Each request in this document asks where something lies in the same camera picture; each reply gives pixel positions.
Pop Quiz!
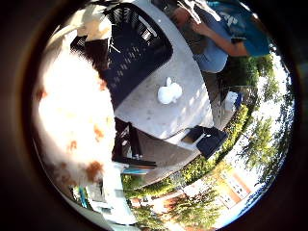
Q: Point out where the person in blue shirt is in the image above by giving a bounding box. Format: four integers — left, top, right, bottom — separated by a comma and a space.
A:
153, 0, 271, 74

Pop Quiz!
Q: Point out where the orange and white building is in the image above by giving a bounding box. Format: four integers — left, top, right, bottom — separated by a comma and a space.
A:
128, 167, 258, 229

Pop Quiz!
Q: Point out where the white and blue box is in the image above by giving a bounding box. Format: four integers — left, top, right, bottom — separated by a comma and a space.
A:
223, 90, 244, 112

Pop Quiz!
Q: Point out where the black plastic slotted basket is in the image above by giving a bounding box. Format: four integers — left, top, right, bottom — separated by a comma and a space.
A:
69, 2, 174, 111

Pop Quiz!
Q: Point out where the white brown spotted plush toy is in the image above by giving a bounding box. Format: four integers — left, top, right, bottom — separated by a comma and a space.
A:
31, 31, 117, 191

